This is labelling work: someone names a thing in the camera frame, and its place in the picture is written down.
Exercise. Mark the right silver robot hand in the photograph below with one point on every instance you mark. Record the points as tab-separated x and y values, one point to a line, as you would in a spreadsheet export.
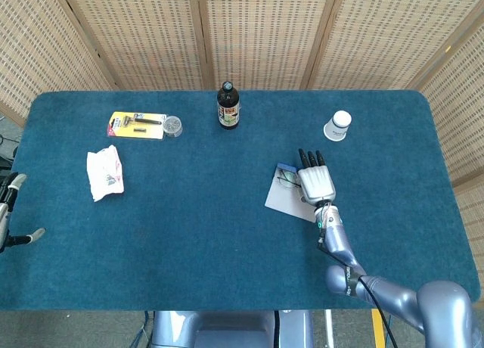
317	183

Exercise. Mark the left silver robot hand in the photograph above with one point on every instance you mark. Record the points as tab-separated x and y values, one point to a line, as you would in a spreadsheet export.
5	219

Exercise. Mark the black eyeglasses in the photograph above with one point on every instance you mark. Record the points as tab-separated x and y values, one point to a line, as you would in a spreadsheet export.
289	178

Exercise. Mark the blue-white box with glasses picture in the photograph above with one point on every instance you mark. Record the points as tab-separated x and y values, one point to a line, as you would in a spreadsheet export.
283	200

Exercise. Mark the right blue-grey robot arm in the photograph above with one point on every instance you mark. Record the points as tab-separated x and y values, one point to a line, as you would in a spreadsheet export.
382	291

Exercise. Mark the white paper cup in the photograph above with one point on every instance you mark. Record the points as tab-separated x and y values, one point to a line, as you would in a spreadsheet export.
336	128

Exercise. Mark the white plastic snack packet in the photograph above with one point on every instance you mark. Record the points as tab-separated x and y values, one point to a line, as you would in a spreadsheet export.
104	174

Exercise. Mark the dark tea bottle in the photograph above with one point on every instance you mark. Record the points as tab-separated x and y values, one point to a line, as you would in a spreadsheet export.
228	109

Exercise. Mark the blue felt table cover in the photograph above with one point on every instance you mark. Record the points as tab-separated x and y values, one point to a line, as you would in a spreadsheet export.
196	212

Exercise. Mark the yellow razor blister pack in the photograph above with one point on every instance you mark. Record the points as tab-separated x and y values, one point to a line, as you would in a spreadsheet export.
128	132

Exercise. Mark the clear round pin container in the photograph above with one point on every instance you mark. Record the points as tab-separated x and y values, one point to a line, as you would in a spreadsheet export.
172	126

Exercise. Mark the blue-grey robot torso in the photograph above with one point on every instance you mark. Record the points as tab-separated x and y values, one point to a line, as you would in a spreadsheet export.
227	329

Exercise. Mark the woven bamboo folding screen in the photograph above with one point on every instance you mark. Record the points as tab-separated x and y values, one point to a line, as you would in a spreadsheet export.
151	34

